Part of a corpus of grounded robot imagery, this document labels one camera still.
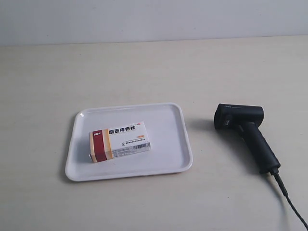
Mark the white red medicine box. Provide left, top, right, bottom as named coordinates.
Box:
left=90, top=122, right=151, bottom=163

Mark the white plastic tray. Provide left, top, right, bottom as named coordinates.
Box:
left=65, top=103, right=193, bottom=182

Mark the black scanner cable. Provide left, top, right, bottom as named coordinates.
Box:
left=270, top=169, right=308, bottom=231

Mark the black handheld barcode scanner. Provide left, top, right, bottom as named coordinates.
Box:
left=214, top=103, right=281, bottom=175

